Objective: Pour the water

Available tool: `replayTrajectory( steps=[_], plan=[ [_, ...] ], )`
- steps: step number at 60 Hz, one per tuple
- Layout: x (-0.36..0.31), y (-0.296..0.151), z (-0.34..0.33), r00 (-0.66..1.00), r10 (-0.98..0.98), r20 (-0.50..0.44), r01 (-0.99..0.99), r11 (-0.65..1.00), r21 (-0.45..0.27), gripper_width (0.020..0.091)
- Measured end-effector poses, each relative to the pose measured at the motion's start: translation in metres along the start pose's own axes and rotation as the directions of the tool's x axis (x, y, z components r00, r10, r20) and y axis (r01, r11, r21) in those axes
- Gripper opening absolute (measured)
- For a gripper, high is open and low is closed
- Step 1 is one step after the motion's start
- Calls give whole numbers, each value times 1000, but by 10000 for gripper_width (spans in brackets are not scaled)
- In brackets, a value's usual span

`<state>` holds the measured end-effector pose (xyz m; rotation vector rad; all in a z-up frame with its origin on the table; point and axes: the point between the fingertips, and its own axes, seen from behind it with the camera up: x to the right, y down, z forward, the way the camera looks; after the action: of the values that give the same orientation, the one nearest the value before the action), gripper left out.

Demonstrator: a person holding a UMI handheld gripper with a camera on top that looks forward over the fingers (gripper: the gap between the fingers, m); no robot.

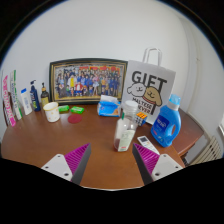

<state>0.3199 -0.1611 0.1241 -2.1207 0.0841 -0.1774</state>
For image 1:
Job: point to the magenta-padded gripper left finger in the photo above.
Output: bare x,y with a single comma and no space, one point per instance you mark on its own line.
56,166

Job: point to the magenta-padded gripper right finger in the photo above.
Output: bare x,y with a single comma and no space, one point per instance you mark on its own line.
165,166

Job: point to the clear drink bottle white cap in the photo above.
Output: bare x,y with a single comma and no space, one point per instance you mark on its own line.
125,133

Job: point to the white remote control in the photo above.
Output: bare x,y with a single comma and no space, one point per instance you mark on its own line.
148,144

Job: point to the blue detergent bottle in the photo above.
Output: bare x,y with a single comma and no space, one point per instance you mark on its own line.
165,128

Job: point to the white radiator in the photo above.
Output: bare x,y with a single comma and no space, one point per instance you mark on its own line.
208,151

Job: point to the flat round red coaster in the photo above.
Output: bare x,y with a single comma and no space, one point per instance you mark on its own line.
75,119

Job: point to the colourful puzzle cube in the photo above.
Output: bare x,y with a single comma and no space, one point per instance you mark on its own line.
141,119

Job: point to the white cup yellow rim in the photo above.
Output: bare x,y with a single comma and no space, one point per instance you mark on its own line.
51,113

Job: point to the brown pump bottle yellow label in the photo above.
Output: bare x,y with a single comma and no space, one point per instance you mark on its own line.
44,98

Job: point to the white bottle blue cap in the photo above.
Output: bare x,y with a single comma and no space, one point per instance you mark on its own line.
26,104

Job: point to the dark blue pump bottle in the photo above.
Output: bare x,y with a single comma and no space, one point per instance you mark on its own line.
35,100

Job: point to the long pink printed box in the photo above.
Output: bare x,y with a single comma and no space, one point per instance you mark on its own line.
8,106

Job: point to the blue tissue pack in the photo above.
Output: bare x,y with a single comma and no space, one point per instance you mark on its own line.
108,108

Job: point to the long white green box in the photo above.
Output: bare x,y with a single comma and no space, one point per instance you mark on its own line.
16,98

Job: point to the white paper gift bag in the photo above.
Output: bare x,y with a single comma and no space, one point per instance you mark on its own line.
148,86

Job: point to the framed group photo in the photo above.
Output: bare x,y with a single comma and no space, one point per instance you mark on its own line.
87,81

